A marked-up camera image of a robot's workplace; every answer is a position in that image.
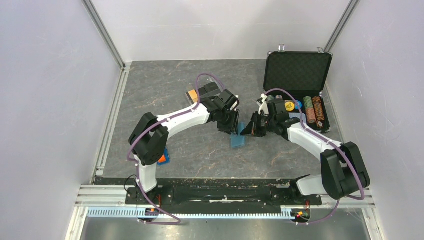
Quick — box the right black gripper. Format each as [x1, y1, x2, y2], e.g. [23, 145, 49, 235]
[241, 111, 277, 137]

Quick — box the blue card holder wallet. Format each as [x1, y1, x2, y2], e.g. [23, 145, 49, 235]
[230, 122, 246, 149]

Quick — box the clear acrylic card tray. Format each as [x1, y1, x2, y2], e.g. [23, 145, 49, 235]
[185, 76, 226, 105]

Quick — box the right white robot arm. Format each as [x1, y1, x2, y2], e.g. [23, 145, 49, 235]
[241, 99, 371, 204]

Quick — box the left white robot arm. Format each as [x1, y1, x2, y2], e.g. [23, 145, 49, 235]
[127, 89, 240, 204]

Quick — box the gold card stack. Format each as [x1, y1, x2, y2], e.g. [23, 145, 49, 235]
[185, 89, 198, 104]

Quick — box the black poker chip case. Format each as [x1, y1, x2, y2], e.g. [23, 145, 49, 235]
[263, 50, 333, 133]

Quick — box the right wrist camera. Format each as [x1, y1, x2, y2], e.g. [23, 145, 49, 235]
[257, 93, 269, 115]

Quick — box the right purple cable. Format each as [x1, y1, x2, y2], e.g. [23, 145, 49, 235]
[263, 88, 366, 227]

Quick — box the purple cable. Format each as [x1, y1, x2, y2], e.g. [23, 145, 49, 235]
[263, 88, 366, 227]
[127, 73, 226, 225]

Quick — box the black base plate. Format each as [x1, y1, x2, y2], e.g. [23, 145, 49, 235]
[125, 178, 323, 215]

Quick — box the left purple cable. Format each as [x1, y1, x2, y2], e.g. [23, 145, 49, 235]
[127, 73, 226, 225]

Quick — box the white slotted cable duct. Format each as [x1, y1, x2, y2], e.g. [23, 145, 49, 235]
[86, 207, 309, 221]

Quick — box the right aluminium frame post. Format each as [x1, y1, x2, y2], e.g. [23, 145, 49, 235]
[324, 0, 360, 52]

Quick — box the aluminium frame post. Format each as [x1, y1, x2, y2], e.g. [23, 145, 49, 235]
[81, 0, 126, 69]
[324, 0, 360, 52]

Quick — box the left aluminium frame post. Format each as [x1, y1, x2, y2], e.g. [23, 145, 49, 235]
[81, 0, 126, 69]

